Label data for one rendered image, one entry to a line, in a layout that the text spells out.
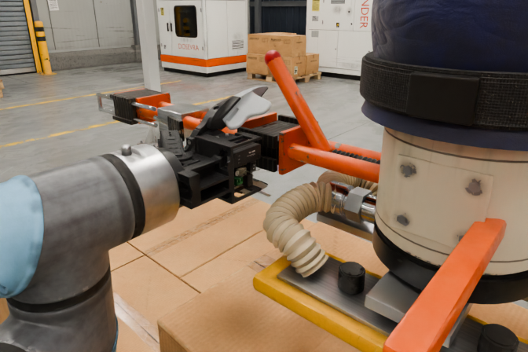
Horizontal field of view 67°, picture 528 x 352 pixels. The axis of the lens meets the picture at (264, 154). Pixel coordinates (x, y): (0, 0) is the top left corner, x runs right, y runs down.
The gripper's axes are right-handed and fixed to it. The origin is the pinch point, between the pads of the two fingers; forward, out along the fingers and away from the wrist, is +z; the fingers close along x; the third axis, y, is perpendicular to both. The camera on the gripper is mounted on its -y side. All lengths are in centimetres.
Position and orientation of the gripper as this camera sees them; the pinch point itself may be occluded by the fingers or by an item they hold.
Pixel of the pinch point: (263, 136)
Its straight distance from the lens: 59.2
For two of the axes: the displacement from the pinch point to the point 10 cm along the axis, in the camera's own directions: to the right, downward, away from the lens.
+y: 7.6, 2.2, -6.2
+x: 0.0, -9.4, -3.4
